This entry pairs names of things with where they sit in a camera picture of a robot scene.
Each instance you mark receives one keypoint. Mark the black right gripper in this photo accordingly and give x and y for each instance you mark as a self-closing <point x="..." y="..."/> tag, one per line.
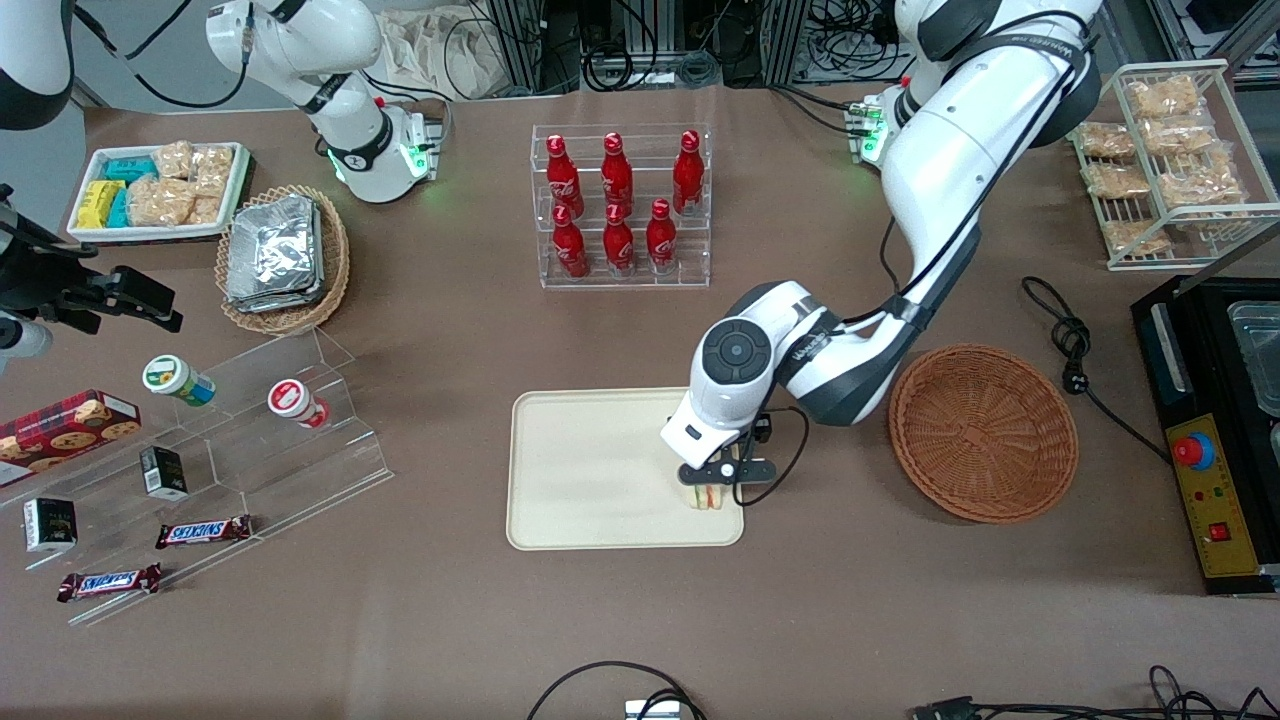
<point x="42" y="281"/>

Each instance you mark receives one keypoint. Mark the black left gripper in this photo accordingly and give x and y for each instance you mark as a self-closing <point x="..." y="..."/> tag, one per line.
<point x="763" y="430"/>

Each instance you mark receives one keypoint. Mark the triangle sandwich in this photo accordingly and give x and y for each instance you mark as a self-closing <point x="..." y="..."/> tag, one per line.
<point x="718" y="498"/>

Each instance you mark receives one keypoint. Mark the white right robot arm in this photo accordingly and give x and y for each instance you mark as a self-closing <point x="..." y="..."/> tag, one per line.
<point x="352" y="150"/>

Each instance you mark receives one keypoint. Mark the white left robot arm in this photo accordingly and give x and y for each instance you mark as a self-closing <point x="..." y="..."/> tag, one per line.
<point x="950" y="150"/>

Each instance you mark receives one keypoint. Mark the white rectangular snack tray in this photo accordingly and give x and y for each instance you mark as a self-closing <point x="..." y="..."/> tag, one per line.
<point x="90" y="232"/>

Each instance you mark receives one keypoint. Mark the cream plastic tray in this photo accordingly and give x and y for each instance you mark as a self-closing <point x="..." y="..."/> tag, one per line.
<point x="590" y="470"/>

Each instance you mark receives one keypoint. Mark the light oval wicker basket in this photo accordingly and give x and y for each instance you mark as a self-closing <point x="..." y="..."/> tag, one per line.
<point x="335" y="265"/>

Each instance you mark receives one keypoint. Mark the brown round wicker basket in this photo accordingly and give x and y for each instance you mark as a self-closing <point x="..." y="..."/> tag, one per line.
<point x="985" y="435"/>

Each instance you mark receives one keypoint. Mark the green lid white cup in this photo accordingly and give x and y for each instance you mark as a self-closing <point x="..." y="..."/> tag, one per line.
<point x="175" y="380"/>

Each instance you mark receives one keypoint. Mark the teal snack packet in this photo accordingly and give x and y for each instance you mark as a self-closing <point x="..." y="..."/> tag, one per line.
<point x="120" y="208"/>
<point x="130" y="170"/>

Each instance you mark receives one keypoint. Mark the yellow snack packet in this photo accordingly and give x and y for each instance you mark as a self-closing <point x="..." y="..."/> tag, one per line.
<point x="98" y="205"/>

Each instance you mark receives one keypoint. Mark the clear rice cracker pack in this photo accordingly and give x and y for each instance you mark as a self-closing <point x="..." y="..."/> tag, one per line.
<point x="160" y="202"/>
<point x="205" y="210"/>
<point x="173" y="160"/>
<point x="213" y="170"/>

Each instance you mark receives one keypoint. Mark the red cookie box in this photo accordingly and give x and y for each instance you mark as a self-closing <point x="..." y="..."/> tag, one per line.
<point x="60" y="430"/>

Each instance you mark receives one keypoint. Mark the small black box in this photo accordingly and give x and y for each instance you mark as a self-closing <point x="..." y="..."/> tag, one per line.
<point x="163" y="473"/>
<point x="50" y="525"/>

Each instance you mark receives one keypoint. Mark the silver foil packet stack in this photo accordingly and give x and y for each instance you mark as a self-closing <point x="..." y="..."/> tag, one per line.
<point x="275" y="255"/>

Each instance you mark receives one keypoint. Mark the red lid white cup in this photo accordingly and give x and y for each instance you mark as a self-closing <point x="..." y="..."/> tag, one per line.
<point x="295" y="403"/>

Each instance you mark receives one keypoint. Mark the clear acrylic bottle rack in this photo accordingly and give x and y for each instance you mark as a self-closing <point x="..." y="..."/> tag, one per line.
<point x="640" y="280"/>

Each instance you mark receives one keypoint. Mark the small silver device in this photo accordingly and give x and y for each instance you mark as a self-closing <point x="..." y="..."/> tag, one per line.
<point x="652" y="710"/>

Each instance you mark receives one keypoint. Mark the brown snickers bar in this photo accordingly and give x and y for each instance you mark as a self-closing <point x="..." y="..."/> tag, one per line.
<point x="205" y="532"/>
<point x="110" y="582"/>

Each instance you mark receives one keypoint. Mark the red cola bottle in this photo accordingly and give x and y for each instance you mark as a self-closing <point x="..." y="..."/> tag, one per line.
<point x="661" y="240"/>
<point x="688" y="172"/>
<point x="619" y="245"/>
<point x="570" y="248"/>
<point x="617" y="172"/>
<point x="563" y="178"/>

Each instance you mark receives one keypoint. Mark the clear acrylic step display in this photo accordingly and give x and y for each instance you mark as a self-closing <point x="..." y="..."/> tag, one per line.
<point x="300" y="470"/>

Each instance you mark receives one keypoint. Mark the beige cloth bag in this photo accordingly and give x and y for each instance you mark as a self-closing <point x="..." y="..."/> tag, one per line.
<point x="430" y="55"/>

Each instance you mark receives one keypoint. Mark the clear bagged snack pack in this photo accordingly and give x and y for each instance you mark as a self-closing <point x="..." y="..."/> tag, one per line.
<point x="1178" y="135"/>
<point x="1106" y="140"/>
<point x="1162" y="96"/>
<point x="1115" y="180"/>
<point x="1200" y="182"/>
<point x="1135" y="238"/>

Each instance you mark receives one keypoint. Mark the black countertop appliance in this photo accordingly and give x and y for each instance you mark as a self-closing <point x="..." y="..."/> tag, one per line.
<point x="1200" y="340"/>

